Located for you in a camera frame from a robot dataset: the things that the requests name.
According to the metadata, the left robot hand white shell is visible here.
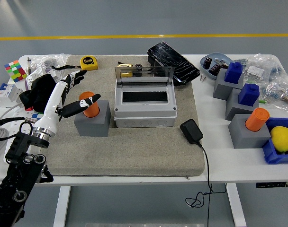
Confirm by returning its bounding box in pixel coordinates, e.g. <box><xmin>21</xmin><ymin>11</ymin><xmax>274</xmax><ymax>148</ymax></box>
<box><xmin>34</xmin><ymin>69</ymin><xmax>101</xmax><ymax>136</ymax></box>

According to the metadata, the clear hinged box lid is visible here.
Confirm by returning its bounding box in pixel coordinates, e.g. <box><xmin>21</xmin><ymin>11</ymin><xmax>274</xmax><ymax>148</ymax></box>
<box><xmin>114</xmin><ymin>65</ymin><xmax>175</xmax><ymax>87</ymax></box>

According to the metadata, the grey plastic junction box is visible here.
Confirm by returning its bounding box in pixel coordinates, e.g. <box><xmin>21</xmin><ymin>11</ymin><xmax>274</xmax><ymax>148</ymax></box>
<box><xmin>113</xmin><ymin>82</ymin><xmax>178</xmax><ymax>129</ymax></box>

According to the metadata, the black box with cracked pattern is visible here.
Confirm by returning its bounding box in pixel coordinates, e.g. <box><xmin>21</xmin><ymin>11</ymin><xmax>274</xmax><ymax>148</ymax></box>
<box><xmin>147</xmin><ymin>41</ymin><xmax>201</xmax><ymax>86</ymax></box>

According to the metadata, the black cloth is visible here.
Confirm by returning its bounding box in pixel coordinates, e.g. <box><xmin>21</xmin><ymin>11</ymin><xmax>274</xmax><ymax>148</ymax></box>
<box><xmin>18</xmin><ymin>73</ymin><xmax>62</xmax><ymax>114</ymax></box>

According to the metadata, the white printed carton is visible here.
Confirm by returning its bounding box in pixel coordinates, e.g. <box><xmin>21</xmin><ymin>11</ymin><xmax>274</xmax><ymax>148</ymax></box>
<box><xmin>25</xmin><ymin>65</ymin><xmax>64</xmax><ymax>92</ymax></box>

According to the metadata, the white circuit breaker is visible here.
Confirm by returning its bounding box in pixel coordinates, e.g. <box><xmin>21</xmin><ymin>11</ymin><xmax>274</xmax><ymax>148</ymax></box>
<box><xmin>0</xmin><ymin>82</ymin><xmax>24</xmax><ymax>108</ymax></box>

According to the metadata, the clear plastic bag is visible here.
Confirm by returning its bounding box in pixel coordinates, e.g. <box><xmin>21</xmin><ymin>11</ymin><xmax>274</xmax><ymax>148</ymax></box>
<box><xmin>30</xmin><ymin>53</ymin><xmax>71</xmax><ymax>71</ymax></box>

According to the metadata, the grey block with round hole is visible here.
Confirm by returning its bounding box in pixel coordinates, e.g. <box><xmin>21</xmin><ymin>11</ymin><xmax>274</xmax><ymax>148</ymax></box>
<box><xmin>74</xmin><ymin>99</ymin><xmax>111</xmax><ymax>138</ymax></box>

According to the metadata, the large colourful puzzle cube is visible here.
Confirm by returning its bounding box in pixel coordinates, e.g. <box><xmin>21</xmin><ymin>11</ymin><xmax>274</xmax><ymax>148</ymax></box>
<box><xmin>3</xmin><ymin>60</ymin><xmax>27</xmax><ymax>83</ymax></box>

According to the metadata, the yellow square tape measure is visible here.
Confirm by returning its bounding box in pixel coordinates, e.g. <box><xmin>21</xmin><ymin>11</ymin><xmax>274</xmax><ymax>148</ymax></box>
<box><xmin>51</xmin><ymin>55</ymin><xmax>99</xmax><ymax>71</ymax></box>

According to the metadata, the yellow round tape measure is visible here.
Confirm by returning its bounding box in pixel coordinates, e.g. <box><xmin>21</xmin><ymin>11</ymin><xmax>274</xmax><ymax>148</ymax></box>
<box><xmin>117</xmin><ymin>61</ymin><xmax>135</xmax><ymax>78</ymax></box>

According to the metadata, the grey-brown table mat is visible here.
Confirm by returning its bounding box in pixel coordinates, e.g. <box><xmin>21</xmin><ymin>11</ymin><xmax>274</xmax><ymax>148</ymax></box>
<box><xmin>43</xmin><ymin>54</ymin><xmax>206</xmax><ymax>177</ymax></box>

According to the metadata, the small black capacitor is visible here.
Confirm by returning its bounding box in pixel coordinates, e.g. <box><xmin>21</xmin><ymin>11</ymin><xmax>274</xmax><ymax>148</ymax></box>
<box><xmin>134</xmin><ymin>63</ymin><xmax>143</xmax><ymax>78</ymax></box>

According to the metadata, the white table leg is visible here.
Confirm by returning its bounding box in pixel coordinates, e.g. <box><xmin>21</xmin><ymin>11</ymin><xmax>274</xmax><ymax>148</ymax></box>
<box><xmin>226</xmin><ymin>183</ymin><xmax>248</xmax><ymax>227</ymax></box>
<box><xmin>53</xmin><ymin>186</ymin><xmax>71</xmax><ymax>227</ymax></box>

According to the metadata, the black power adapter plug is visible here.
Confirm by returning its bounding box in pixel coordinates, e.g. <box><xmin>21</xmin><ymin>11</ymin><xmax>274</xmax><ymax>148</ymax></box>
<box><xmin>180</xmin><ymin>119</ymin><xmax>204</xmax><ymax>145</ymax></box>

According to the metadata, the dark brown capacitor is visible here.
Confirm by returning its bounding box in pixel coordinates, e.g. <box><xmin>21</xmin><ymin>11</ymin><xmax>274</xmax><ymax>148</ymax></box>
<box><xmin>208</xmin><ymin>63</ymin><xmax>222</xmax><ymax>77</ymax></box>

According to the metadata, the grey block holder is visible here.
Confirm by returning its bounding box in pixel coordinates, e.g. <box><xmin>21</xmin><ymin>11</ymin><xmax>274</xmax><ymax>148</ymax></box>
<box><xmin>225</xmin><ymin>87</ymin><xmax>261</xmax><ymax>121</ymax></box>
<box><xmin>228</xmin><ymin>113</ymin><xmax>272</xmax><ymax>149</ymax></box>
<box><xmin>212</xmin><ymin>68</ymin><xmax>244</xmax><ymax>100</ymax></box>

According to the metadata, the blue-grey oval tray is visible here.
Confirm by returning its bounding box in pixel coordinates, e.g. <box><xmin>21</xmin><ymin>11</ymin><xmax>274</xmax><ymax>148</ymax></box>
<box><xmin>200</xmin><ymin>52</ymin><xmax>234</xmax><ymax>80</ymax></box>

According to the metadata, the small metal piece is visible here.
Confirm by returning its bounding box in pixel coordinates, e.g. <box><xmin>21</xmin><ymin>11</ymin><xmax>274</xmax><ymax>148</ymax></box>
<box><xmin>215</xmin><ymin>59</ymin><xmax>230</xmax><ymax>69</ymax></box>

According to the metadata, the blue plastic block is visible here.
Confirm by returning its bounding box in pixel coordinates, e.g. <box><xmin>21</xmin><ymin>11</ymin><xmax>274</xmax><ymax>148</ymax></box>
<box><xmin>238</xmin><ymin>83</ymin><xmax>260</xmax><ymax>106</ymax></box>
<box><xmin>224</xmin><ymin>61</ymin><xmax>243</xmax><ymax>84</ymax></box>

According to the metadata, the clear bag of components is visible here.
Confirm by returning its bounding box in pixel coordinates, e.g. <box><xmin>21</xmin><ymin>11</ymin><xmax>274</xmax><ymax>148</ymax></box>
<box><xmin>262</xmin><ymin>79</ymin><xmax>288</xmax><ymax>114</ymax></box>
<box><xmin>236</xmin><ymin>53</ymin><xmax>283</xmax><ymax>82</ymax></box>

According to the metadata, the blue plastic bin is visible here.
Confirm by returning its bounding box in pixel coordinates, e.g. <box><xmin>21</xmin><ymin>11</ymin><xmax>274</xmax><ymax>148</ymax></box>
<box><xmin>261</xmin><ymin>117</ymin><xmax>288</xmax><ymax>165</ymax></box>

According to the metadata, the yellow lemon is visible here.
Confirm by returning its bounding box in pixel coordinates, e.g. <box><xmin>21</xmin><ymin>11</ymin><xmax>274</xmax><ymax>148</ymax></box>
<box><xmin>270</xmin><ymin>126</ymin><xmax>288</xmax><ymax>153</ymax></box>

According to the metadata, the black table control panel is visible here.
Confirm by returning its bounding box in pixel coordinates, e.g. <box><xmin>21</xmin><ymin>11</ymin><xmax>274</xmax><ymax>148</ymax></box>
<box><xmin>256</xmin><ymin>181</ymin><xmax>288</xmax><ymax>189</ymax></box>

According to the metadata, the black adapter cord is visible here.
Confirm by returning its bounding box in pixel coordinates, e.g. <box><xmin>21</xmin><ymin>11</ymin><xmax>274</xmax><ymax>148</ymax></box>
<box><xmin>185</xmin><ymin>140</ymin><xmax>227</xmax><ymax>227</ymax></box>

